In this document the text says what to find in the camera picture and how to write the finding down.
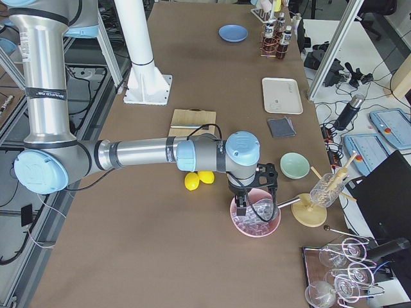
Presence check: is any wooden cup tree stand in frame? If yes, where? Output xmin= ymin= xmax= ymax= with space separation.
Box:
xmin=291 ymin=152 xmax=357 ymax=227

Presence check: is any clear glass tumbler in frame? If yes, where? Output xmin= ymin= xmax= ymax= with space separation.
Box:
xmin=310 ymin=173 xmax=344 ymax=208

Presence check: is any pink bowl with ice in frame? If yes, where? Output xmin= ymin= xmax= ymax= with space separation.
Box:
xmin=230 ymin=189 xmax=281 ymax=237

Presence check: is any mint green bowl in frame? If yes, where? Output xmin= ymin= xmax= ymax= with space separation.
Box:
xmin=280 ymin=152 xmax=310 ymax=180

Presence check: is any tea bottle front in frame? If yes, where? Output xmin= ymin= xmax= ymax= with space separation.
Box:
xmin=276 ymin=26 xmax=292 ymax=59

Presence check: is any yellow lemon far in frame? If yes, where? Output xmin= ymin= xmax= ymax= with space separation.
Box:
xmin=197 ymin=171 xmax=215 ymax=184

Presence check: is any blue teach pendant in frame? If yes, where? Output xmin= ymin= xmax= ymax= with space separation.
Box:
xmin=369 ymin=108 xmax=410 ymax=150
xmin=344 ymin=133 xmax=390 ymax=176

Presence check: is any tea bottle back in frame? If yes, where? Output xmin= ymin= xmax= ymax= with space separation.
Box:
xmin=276 ymin=12 xmax=285 ymax=37

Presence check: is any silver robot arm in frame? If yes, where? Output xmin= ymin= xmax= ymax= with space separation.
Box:
xmin=7 ymin=1 xmax=277 ymax=216

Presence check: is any tea bottle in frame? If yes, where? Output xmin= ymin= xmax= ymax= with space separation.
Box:
xmin=263 ymin=19 xmax=275 ymax=50
xmin=276 ymin=12 xmax=285 ymax=37
xmin=276 ymin=26 xmax=292 ymax=59

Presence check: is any wooden cutting board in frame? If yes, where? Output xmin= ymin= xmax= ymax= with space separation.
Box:
xmin=168 ymin=109 xmax=216 ymax=137

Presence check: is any blue teach pendant far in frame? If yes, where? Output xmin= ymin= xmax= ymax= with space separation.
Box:
xmin=369 ymin=108 xmax=410 ymax=150

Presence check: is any cream rabbit tray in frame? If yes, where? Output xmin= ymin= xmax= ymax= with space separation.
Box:
xmin=262 ymin=77 xmax=303 ymax=115

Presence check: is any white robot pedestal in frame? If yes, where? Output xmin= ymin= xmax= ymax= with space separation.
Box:
xmin=115 ymin=0 xmax=172 ymax=106

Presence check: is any blue teach pendant near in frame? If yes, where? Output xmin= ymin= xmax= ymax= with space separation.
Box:
xmin=344 ymin=133 xmax=390 ymax=176

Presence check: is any copper wire bottle rack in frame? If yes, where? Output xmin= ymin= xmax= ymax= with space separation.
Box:
xmin=260 ymin=30 xmax=292 ymax=59

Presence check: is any yellow lemon near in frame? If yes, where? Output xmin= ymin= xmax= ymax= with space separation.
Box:
xmin=184 ymin=172 xmax=200 ymax=191

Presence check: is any black thermos bottle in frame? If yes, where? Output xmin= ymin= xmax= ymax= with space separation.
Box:
xmin=333 ymin=94 xmax=365 ymax=131

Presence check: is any tea bottle middle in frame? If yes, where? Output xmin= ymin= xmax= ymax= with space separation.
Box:
xmin=263 ymin=19 xmax=275 ymax=50

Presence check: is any aluminium frame post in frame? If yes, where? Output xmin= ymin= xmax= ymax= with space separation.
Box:
xmin=307 ymin=0 xmax=364 ymax=101

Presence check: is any wine glass rack tray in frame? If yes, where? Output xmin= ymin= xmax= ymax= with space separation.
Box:
xmin=302 ymin=237 xmax=385 ymax=307

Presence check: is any black laptop monitor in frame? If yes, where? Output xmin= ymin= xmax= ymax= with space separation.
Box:
xmin=346 ymin=150 xmax=410 ymax=239

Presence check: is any grey folded cloth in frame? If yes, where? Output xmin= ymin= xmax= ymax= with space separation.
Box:
xmin=267 ymin=117 xmax=296 ymax=138

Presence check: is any yellow lemon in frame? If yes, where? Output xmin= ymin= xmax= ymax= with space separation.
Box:
xmin=197 ymin=171 xmax=215 ymax=184
xmin=184 ymin=172 xmax=200 ymax=191

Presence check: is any blue plate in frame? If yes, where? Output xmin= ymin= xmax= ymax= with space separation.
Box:
xmin=218 ymin=24 xmax=249 ymax=42

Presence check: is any metal ice scoop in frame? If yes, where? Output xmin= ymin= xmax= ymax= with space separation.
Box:
xmin=253 ymin=197 xmax=301 ymax=222

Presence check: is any steel muddler black tip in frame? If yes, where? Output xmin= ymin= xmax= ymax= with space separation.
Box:
xmin=170 ymin=124 xmax=201 ymax=130

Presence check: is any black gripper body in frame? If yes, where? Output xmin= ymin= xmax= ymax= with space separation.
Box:
xmin=227 ymin=163 xmax=278 ymax=196

